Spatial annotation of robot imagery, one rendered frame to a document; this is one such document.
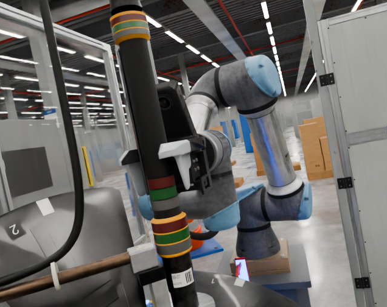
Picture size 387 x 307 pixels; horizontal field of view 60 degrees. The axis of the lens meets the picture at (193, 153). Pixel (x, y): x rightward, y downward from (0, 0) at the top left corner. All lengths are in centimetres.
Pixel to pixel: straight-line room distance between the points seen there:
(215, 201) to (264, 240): 54
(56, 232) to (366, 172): 194
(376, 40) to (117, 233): 197
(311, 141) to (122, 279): 754
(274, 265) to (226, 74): 61
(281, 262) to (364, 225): 122
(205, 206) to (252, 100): 36
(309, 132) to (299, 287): 690
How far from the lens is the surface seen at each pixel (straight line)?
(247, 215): 113
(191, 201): 66
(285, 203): 106
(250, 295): 65
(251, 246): 115
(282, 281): 111
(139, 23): 41
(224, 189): 63
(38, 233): 51
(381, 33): 226
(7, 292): 42
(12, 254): 51
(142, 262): 40
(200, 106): 89
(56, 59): 41
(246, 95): 90
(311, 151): 792
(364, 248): 236
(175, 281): 42
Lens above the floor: 148
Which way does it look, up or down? 3 degrees down
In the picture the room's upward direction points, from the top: 11 degrees counter-clockwise
